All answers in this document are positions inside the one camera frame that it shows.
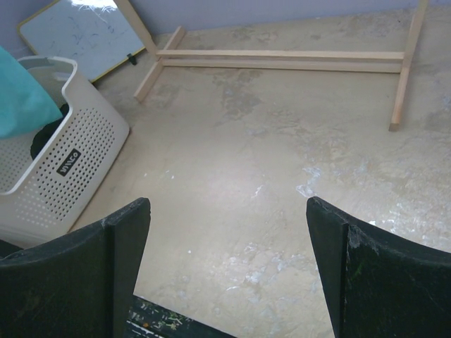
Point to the cream laundry basket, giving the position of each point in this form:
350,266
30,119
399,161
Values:
42,197

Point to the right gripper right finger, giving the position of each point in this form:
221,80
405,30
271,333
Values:
377,284

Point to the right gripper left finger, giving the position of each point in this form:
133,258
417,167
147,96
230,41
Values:
80,284

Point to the small whiteboard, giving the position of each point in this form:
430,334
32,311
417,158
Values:
95,34

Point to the wooden clothes rack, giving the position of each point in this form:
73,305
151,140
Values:
395,62

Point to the black t shirt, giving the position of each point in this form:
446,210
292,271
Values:
44,135

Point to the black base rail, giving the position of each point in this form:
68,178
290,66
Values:
147,319

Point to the teal t shirt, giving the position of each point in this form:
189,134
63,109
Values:
25,105

